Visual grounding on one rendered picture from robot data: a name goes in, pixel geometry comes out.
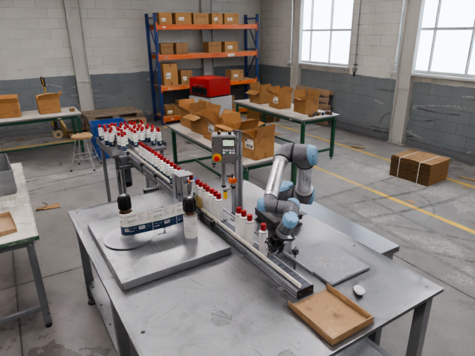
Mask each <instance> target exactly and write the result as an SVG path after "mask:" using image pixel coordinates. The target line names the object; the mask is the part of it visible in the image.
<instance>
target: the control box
mask: <svg viewBox="0 0 475 356"><path fill-rule="evenodd" d="M231 134H232V135H228V132H221V135H217V132H213V133H212V135H211V151H212V163H236V162H237V147H236V143H237V139H236V135H234V134H233V132H231ZM222 138H234V139H235V147H223V146H222ZM222 149H235V155H222ZM215 156H218V157H219V158H220V160H219V161H218V162H216V161H215V160H214V157H215Z"/></svg>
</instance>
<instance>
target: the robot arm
mask: <svg viewBox="0 0 475 356"><path fill-rule="evenodd" d="M317 158H318V151H317V147H316V146H312V145H307V144H300V143H286V144H283V145H282V146H281V147H280V148H278V150H277V151H276V152H275V153H274V156H273V158H272V162H273V165H272V168H271V172H270V175H269V180H268V182H267V186H266V190H265V192H264V198H263V197H259V199H258V202H257V210H259V211H261V212H267V213H271V214H272V215H273V216H275V217H277V218H282V220H281V222H280V223H279V225H278V227H277V228H276V231H275V233H274V234H272V236H270V237H267V239H266V241H265V242H264V243H267V245H268V247H267V248H266V249H265V250H266V251H267V250H269V251H270V254H269V256H271V255H272V256H273V255H276V254H280V253H282V252H283V250H284V247H285V243H284V242H292V241H293V240H295V236H294V235H293V233H292V231H293V229H294V227H295V226H296V225H297V224H298V220H299V218H298V212H299V210H300V203H302V204H305V205H311V204H312V202H313V200H314V197H315V188H313V187H312V185H311V179H312V168H313V167H314V165H316V164H317ZM289 162H293V163H295V165H296V167H297V168H298V184H297V185H293V183H292V182H290V181H282V179H283V174H284V171H285V168H286V166H287V165H288V163H289ZM267 240H268V241H267Z"/></svg>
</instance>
